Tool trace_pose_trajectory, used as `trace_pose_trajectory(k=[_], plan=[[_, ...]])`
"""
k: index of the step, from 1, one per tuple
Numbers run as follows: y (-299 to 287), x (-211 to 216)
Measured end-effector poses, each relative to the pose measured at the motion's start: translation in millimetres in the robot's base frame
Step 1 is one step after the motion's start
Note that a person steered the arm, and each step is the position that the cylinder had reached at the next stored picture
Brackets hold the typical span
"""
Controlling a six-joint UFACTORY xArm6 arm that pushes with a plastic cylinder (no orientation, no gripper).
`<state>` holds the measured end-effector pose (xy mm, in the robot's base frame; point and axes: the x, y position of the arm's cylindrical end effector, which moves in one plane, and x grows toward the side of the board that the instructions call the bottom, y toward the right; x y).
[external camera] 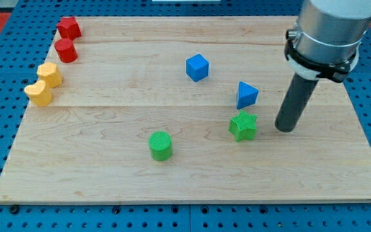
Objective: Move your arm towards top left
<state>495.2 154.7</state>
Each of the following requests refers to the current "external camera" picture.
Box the wooden board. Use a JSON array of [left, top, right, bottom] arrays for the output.
[[0, 16, 371, 205]]

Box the green cylinder block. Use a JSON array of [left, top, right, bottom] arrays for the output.
[[148, 131, 173, 161]]

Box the red star block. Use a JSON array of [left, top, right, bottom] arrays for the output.
[[57, 16, 82, 41]]

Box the red cylinder block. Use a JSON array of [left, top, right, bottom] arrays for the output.
[[54, 38, 78, 63]]

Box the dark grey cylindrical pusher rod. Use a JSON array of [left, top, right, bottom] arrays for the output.
[[274, 73, 318, 132]]

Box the blue triangle block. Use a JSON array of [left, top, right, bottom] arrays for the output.
[[236, 82, 259, 110]]

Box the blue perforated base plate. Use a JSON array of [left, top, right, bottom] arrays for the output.
[[0, 0, 371, 231]]

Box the green star block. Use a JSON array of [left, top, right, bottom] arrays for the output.
[[229, 110, 257, 142]]

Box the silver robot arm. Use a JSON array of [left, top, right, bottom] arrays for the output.
[[285, 0, 371, 82]]

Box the blue cube block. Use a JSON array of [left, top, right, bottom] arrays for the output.
[[185, 54, 209, 82]]

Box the yellow heart block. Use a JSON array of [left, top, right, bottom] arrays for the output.
[[24, 80, 53, 106]]

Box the yellow hexagon block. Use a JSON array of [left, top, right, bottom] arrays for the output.
[[37, 62, 63, 88]]

